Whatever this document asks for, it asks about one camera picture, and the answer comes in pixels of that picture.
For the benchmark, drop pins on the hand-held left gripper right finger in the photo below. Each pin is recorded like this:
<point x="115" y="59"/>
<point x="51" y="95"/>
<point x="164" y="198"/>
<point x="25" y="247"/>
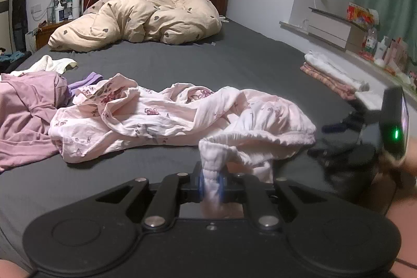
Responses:
<point x="222" y="186"/>

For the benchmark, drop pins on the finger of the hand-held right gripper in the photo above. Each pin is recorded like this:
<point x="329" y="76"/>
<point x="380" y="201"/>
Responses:
<point x="335" y="127"/>
<point x="325" y="155"/>

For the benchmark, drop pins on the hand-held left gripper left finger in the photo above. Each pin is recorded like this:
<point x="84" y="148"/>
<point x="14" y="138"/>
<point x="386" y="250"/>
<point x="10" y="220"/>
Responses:
<point x="199" y="184"/>

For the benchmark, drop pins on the pink floral pajamas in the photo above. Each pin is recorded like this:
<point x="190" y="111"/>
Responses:
<point x="169" y="121"/>

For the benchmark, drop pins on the person's right forearm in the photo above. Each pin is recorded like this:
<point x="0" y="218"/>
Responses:
<point x="412" y="157"/>

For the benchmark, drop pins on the dark clothes pile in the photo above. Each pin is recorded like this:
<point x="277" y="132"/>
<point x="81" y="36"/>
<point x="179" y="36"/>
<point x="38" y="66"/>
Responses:
<point x="13" y="58"/>

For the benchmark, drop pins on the small folded white towel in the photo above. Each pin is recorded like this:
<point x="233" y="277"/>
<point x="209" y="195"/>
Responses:
<point x="368" y="101"/>

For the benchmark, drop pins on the white windowsill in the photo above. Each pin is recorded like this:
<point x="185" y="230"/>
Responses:
<point x="384" y="77"/>

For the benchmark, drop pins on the folded pink plaid cloth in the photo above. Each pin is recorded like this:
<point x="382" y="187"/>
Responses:
<point x="322" y="82"/>

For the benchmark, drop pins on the folded white cloth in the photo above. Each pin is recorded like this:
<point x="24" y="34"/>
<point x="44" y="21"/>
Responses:
<point x="329" y="68"/>

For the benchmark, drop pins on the white lotion bottle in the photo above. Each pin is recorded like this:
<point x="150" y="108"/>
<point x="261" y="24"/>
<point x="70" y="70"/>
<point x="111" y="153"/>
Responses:
<point x="381" y="49"/>

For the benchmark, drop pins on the green label plastic bottle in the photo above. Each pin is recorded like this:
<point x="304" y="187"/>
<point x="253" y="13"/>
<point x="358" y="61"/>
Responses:
<point x="368" y="45"/>

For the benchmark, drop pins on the cardboard box on sill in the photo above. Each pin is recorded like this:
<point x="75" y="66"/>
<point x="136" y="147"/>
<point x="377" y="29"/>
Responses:
<point x="332" y="29"/>

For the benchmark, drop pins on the person's leg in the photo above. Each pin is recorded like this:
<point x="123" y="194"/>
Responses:
<point x="11" y="270"/>
<point x="402" y="222"/>

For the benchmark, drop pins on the red colourful packet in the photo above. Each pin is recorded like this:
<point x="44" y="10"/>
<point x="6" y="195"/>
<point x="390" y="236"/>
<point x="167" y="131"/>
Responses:
<point x="360" y="14"/>

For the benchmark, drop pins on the bed with grey sheet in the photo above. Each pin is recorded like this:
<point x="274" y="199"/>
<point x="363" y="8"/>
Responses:
<point x="202" y="66"/>

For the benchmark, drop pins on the purple cloth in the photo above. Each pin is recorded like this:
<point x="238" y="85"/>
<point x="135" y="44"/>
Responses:
<point x="85" y="82"/>

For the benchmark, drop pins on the beige patterned duvet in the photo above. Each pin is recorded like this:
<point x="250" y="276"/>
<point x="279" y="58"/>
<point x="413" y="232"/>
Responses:
<point x="140" y="14"/>

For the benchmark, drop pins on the mauve pink garment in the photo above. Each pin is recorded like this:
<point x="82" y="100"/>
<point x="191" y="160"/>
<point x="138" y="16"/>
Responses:
<point x="26" y="112"/>

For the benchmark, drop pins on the cream white cloth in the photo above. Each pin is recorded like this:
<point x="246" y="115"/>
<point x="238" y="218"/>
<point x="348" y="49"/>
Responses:
<point x="52" y="63"/>

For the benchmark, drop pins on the wooden nightstand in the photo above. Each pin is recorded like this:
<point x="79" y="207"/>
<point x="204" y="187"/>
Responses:
<point x="49" y="33"/>

